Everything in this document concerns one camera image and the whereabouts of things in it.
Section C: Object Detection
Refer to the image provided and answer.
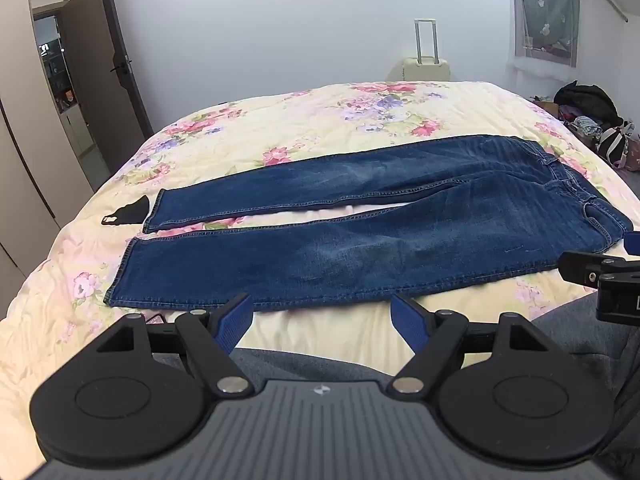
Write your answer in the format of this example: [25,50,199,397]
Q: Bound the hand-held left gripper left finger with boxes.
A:
[92,292,253,397]

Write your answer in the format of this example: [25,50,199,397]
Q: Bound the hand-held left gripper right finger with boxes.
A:
[390,292,548,397]

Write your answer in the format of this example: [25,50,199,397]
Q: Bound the blue denim pants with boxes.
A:
[103,134,635,312]

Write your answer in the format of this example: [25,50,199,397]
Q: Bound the person's grey trousers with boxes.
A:
[232,292,640,480]

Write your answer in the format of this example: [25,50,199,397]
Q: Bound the black white striped bag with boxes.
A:
[595,120,637,171]

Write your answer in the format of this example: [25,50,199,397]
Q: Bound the pile of clothes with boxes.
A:
[532,95,607,150]

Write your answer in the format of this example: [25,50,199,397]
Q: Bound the black face mask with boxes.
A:
[101,196,151,227]

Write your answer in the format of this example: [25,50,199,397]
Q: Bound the floral yellow blanket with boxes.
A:
[0,80,640,466]

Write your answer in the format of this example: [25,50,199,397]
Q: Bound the grey printed window curtain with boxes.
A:
[507,0,583,68]

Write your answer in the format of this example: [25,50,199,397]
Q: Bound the cream suitcase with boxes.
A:
[386,18,451,82]

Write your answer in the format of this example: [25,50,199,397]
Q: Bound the dark brown door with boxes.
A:
[60,0,154,193]

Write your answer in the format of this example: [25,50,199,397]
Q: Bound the beige wardrobe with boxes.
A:
[0,0,96,306]

